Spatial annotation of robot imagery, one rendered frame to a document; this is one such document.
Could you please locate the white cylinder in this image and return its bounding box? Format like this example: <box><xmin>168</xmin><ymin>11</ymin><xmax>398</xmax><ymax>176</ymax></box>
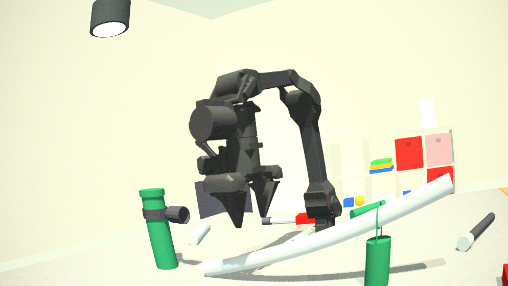
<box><xmin>187</xmin><ymin>221</ymin><xmax>211</xmax><ymax>245</ymax></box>

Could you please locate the long white curved rail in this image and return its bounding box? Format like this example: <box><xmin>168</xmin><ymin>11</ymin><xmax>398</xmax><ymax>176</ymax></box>
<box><xmin>202</xmin><ymin>173</ymin><xmax>454</xmax><ymax>276</ymax></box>

